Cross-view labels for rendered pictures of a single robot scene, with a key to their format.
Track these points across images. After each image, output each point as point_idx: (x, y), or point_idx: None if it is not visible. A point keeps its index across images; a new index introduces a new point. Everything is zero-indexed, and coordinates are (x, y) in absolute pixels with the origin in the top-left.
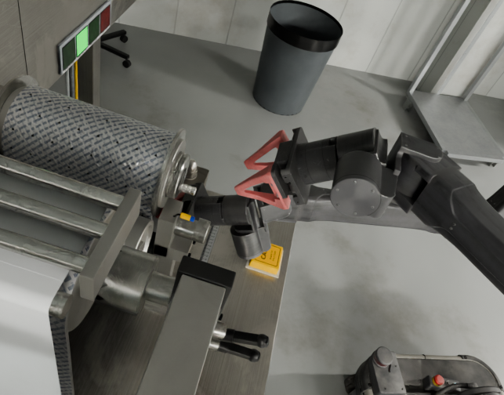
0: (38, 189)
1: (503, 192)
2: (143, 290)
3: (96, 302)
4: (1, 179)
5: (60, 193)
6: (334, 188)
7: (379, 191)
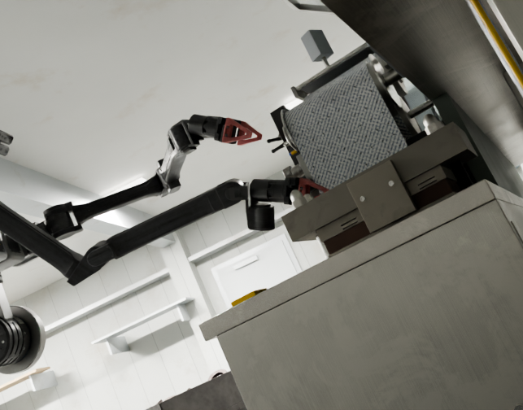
0: (320, 79)
1: (59, 243)
2: None
3: None
4: (330, 73)
5: (315, 82)
6: None
7: None
